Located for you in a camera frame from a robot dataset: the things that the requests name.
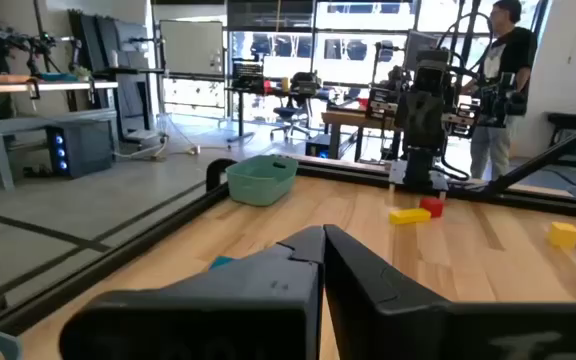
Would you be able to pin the yellow cube block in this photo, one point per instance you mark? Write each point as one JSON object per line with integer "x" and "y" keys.
{"x": 563, "y": 235}

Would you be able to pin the small blue block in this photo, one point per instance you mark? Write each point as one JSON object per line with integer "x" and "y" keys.
{"x": 219, "y": 262}

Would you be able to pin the white whiteboard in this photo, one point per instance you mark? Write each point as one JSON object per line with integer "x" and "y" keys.
{"x": 190, "y": 47}

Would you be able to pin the person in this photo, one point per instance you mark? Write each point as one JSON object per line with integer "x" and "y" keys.
{"x": 510, "y": 55}

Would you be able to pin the long yellow block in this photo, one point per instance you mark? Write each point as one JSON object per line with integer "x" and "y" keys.
{"x": 409, "y": 216}

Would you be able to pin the green plastic bin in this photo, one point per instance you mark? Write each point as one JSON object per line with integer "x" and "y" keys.
{"x": 258, "y": 185}

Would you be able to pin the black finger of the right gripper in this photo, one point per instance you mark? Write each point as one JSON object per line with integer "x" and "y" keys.
{"x": 383, "y": 107}
{"x": 460, "y": 121}

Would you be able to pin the grey monitor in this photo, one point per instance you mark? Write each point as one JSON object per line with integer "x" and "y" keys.
{"x": 418, "y": 47}

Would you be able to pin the computer tower with blue lights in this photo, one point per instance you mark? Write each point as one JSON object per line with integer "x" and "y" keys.
{"x": 88, "y": 147}

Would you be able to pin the black aluminium table frame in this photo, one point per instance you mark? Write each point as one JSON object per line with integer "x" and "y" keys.
{"x": 343, "y": 172}

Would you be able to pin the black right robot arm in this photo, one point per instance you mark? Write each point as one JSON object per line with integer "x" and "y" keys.
{"x": 420, "y": 167}

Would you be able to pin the wooden background table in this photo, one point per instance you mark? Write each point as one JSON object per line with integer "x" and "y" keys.
{"x": 348, "y": 119}

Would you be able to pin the black robot arm on workbench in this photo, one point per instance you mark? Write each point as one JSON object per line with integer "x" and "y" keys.
{"x": 33, "y": 44}

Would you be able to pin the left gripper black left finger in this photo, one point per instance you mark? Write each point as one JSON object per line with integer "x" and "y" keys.
{"x": 218, "y": 320}

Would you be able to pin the black office chair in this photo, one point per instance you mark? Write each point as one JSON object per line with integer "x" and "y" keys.
{"x": 290, "y": 112}

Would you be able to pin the dark leaning panels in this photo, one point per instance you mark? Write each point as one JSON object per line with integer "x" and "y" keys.
{"x": 98, "y": 40}

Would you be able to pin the red cube block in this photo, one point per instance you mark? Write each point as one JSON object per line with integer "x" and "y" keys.
{"x": 433, "y": 207}

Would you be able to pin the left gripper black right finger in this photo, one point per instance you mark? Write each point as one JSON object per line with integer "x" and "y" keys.
{"x": 418, "y": 330}

